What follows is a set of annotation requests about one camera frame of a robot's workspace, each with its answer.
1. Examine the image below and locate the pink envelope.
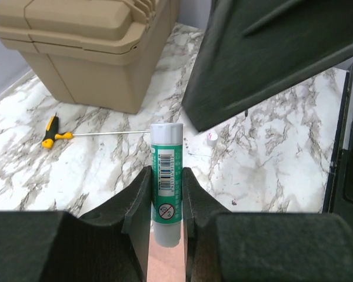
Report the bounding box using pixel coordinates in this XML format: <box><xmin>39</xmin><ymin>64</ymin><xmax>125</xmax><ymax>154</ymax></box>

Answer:
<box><xmin>146</xmin><ymin>232</ymin><xmax>185</xmax><ymax>282</ymax></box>

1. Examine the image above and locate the green glue stick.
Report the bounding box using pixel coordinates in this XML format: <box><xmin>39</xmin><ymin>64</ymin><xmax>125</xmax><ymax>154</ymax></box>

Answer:
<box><xmin>151</xmin><ymin>123</ymin><xmax>183</xmax><ymax>248</ymax></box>

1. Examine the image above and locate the yellow handled screwdriver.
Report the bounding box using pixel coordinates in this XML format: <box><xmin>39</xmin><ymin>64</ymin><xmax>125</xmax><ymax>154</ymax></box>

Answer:
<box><xmin>41</xmin><ymin>114</ymin><xmax>150</xmax><ymax>149</ymax></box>

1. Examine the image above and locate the tan plastic case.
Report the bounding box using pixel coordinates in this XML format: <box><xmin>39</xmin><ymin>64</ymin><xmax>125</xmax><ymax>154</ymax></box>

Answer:
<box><xmin>0</xmin><ymin>1</ymin><xmax>180</xmax><ymax>114</ymax></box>

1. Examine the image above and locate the white glue stick cap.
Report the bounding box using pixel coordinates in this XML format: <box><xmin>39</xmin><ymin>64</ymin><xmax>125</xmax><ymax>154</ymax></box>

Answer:
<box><xmin>207</xmin><ymin>132</ymin><xmax>218</xmax><ymax>147</ymax></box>

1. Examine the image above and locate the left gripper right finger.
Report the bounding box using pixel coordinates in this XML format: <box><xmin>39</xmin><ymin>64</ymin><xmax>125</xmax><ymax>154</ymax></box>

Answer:
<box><xmin>182</xmin><ymin>167</ymin><xmax>353</xmax><ymax>281</ymax></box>

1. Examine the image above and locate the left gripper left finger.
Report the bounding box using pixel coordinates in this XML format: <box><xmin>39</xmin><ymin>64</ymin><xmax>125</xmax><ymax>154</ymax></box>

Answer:
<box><xmin>0</xmin><ymin>166</ymin><xmax>152</xmax><ymax>281</ymax></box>

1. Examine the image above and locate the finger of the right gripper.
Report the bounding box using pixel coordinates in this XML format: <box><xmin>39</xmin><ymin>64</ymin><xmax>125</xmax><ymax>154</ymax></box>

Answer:
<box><xmin>182</xmin><ymin>1</ymin><xmax>353</xmax><ymax>132</ymax></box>

